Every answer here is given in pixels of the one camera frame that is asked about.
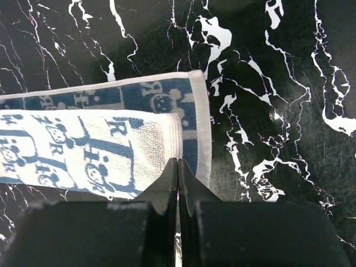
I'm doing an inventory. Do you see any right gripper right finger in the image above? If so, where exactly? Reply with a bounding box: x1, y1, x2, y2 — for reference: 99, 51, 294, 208
178, 159, 222, 266

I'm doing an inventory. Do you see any blue white patterned towel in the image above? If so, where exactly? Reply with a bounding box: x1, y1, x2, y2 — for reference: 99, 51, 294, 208
1, 71, 212, 199

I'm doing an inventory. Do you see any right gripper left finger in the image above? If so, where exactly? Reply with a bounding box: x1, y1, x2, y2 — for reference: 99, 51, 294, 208
134, 158, 178, 266

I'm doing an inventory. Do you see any black marble pattern mat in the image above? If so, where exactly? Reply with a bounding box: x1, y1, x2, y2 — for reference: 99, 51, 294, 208
1, 1, 355, 264

